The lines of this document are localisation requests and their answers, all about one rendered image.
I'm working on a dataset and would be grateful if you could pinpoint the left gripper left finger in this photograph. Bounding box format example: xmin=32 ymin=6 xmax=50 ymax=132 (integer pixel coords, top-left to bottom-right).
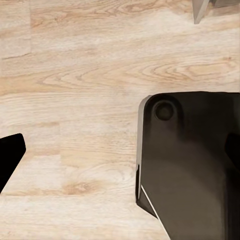
xmin=0 ymin=133 xmax=26 ymax=193

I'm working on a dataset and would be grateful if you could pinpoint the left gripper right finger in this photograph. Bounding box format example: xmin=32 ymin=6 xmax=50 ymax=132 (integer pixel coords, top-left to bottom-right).
xmin=224 ymin=133 xmax=240 ymax=173

